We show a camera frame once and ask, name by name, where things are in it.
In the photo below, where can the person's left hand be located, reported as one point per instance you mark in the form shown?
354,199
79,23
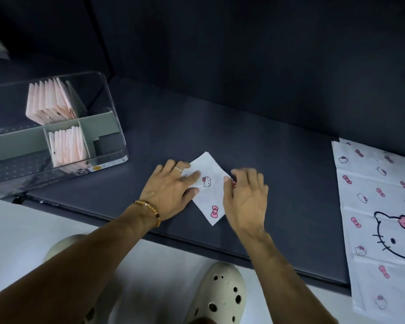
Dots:
170,192

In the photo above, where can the person's right hand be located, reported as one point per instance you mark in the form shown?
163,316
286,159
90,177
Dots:
246,205

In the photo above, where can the clear plastic organizer box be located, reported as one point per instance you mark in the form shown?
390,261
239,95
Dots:
101,128

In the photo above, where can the pink bags row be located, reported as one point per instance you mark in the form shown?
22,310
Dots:
78,145

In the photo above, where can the stack of kitty bags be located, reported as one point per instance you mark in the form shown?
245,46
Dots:
345,143

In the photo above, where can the white kitty bags group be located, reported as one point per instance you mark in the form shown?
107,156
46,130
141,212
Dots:
368,199

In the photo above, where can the stack of polka dot bags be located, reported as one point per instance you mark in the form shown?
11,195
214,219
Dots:
67,101

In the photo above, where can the person's left forearm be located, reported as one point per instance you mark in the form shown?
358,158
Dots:
71,273

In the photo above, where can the person's right forearm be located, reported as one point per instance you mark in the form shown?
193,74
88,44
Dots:
283,283

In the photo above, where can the cream right clog shoe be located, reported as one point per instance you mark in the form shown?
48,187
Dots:
222,283

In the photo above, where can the cream clog shoe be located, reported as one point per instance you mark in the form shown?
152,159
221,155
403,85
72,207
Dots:
59,246
222,283

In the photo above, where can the cream left clog shoe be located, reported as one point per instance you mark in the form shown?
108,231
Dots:
59,246

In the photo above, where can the dark blue sofa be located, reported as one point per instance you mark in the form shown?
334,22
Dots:
256,80

